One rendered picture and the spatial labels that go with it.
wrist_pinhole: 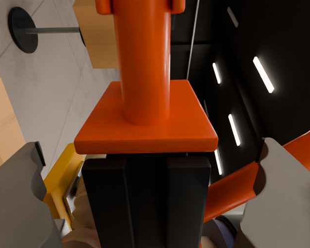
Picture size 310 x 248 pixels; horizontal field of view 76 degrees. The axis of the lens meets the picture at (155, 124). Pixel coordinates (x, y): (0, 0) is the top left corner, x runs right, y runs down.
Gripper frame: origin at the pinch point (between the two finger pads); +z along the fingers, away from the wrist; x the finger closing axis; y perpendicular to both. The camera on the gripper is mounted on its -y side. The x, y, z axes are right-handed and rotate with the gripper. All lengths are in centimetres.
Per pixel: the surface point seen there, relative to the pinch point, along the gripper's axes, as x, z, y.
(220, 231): 8.0, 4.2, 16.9
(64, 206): -11.0, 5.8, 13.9
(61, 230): -8.2, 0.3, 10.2
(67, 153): -11.9, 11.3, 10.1
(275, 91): 272, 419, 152
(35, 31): -111, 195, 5
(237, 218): 11.2, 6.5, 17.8
